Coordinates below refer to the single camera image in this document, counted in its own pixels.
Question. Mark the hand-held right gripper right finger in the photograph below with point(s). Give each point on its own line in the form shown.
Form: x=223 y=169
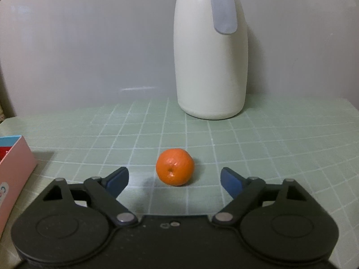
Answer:
x=231 y=182

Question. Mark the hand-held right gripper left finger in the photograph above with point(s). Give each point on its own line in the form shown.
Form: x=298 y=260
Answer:
x=116 y=180

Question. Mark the small mandarin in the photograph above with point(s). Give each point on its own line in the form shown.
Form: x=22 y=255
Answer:
x=175 y=167

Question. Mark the colourful cardboard box red inside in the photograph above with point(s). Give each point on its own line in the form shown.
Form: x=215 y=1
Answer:
x=14 y=173

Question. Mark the white jug with grey lid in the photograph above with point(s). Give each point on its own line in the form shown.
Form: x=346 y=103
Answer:
x=210 y=61

